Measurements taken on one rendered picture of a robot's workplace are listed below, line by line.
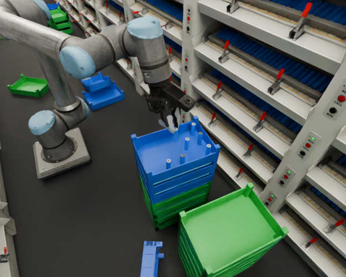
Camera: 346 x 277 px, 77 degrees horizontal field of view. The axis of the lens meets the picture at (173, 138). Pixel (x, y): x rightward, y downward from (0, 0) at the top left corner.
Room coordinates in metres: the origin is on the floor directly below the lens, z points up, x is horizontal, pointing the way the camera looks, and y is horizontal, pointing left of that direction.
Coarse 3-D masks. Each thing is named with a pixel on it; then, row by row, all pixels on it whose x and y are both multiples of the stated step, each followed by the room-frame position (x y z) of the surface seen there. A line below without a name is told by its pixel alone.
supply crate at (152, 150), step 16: (144, 144) 0.61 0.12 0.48; (160, 144) 0.61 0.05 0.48; (176, 144) 0.61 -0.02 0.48; (192, 144) 0.61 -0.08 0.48; (144, 160) 0.53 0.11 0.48; (160, 160) 0.53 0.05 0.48; (176, 160) 0.53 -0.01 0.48; (192, 160) 0.49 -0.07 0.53; (208, 160) 0.52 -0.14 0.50; (160, 176) 0.43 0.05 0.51
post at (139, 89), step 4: (124, 0) 1.66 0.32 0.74; (124, 4) 1.67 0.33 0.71; (124, 8) 1.68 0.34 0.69; (128, 8) 1.62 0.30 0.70; (124, 12) 1.68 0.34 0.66; (128, 12) 1.63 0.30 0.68; (132, 16) 1.62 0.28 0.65; (136, 16) 1.63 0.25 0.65; (132, 60) 1.67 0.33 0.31; (132, 64) 1.68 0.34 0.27; (136, 64) 1.61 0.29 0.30; (136, 68) 1.62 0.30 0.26; (140, 68) 1.62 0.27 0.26; (136, 72) 1.63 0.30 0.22; (140, 72) 1.62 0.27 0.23; (140, 76) 1.62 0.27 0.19; (136, 80) 1.65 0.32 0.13; (136, 84) 1.66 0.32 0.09; (136, 88) 1.67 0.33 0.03; (140, 88) 1.61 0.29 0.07; (140, 92) 1.61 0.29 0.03
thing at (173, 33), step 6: (126, 0) 1.60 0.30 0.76; (132, 0) 1.62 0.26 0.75; (144, 0) 1.62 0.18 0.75; (132, 6) 1.60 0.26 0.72; (138, 6) 1.57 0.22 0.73; (132, 12) 1.59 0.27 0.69; (162, 24) 1.30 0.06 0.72; (168, 30) 1.22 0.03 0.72; (174, 30) 1.21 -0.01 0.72; (168, 36) 1.24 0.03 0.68; (174, 36) 1.17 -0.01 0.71; (180, 36) 1.14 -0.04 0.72; (180, 42) 1.13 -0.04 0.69
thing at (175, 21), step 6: (138, 0) 1.59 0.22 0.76; (144, 6) 1.52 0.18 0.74; (150, 6) 1.47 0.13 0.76; (150, 12) 1.43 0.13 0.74; (156, 12) 1.40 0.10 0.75; (162, 12) 1.36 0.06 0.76; (162, 18) 1.33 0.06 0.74; (168, 18) 1.29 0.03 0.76; (174, 18) 1.27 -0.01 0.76; (180, 24) 1.20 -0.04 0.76; (180, 30) 1.17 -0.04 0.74
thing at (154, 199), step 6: (138, 168) 0.56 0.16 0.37; (210, 174) 0.53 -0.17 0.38; (192, 180) 0.53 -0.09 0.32; (198, 180) 0.50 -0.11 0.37; (204, 180) 0.52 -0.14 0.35; (210, 180) 0.53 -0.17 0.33; (144, 186) 0.50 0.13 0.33; (180, 186) 0.47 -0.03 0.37; (186, 186) 0.48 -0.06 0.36; (192, 186) 0.49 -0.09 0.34; (162, 192) 0.47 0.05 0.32; (168, 192) 0.45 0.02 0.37; (174, 192) 0.46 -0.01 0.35; (180, 192) 0.47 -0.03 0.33; (150, 198) 0.42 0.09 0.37; (156, 198) 0.42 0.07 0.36; (162, 198) 0.43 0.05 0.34
